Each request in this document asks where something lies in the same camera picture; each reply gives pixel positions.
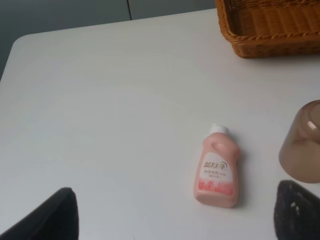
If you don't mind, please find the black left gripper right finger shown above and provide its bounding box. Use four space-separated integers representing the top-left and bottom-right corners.
273 180 320 240

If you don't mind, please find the translucent brown plastic cup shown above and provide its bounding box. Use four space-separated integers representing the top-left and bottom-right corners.
279 100 320 184

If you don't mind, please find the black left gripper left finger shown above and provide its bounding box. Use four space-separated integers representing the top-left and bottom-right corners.
0 187 80 240

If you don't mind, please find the brown wicker basket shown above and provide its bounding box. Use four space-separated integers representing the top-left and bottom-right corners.
215 0 320 59

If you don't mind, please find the pink detergent bottle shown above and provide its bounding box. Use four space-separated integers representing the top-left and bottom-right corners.
193 124 240 208

